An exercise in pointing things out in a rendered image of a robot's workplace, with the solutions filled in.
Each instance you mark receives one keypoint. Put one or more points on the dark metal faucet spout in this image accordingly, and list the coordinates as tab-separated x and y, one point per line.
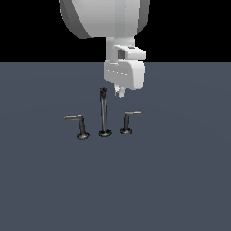
104	112

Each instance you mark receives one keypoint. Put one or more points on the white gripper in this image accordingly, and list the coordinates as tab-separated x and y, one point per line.
124	73

